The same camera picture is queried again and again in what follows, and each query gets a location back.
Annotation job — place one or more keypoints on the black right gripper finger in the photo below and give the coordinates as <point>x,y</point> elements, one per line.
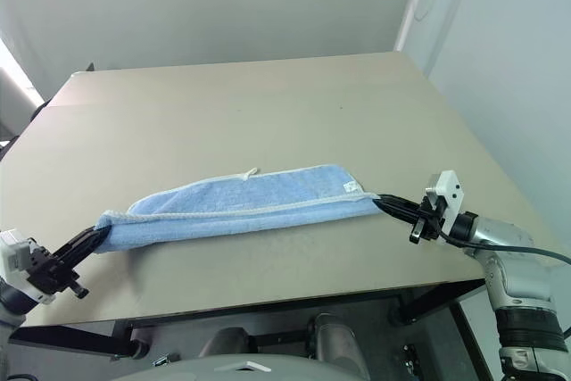
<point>401,204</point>
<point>398,215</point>

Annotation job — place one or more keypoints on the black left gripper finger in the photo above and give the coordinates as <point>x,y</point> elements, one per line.
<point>78,241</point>
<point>85,254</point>

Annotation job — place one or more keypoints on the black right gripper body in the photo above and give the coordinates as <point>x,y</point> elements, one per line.
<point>429,222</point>

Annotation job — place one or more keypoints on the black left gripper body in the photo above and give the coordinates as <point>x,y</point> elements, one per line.
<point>47,270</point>

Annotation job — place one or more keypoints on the light blue towel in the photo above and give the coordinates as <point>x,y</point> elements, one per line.
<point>250,207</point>

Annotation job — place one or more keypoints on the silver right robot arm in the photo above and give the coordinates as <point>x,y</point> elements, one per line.
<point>517,274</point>

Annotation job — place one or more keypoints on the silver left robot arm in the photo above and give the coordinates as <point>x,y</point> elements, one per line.
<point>11,303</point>

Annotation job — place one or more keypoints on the black caster wheel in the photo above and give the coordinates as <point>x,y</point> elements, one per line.
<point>139,350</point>

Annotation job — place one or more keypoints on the grey robot torso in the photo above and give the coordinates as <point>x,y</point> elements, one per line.
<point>178,372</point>

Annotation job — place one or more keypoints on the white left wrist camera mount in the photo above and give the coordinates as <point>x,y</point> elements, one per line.
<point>13,260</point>

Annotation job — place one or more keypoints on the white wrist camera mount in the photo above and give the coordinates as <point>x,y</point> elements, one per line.
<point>451,193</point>
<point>13,260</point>

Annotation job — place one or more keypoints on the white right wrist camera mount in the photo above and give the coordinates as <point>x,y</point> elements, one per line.
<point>451,193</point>

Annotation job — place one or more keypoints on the black table frame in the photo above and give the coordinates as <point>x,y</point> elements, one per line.
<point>67,341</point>

